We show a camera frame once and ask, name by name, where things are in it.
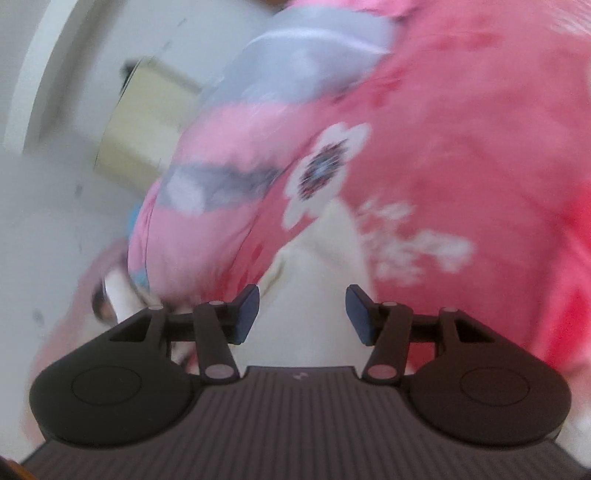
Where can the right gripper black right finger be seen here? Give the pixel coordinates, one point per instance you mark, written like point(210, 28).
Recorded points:
point(462, 378)

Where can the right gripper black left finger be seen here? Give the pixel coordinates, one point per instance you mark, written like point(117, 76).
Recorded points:
point(140, 377)

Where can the cream white knit sweater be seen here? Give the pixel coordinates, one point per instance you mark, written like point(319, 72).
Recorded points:
point(302, 319)

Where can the white striped garment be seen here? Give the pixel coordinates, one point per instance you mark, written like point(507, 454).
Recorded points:
point(117, 298)

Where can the pink red floral bedsheet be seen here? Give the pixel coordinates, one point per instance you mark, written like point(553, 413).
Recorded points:
point(473, 188)

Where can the beige wooden cabinet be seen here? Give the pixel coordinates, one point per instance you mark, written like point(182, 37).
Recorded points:
point(156, 104)

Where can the pink grey floral duvet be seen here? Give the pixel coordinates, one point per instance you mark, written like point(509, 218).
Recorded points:
point(262, 141)

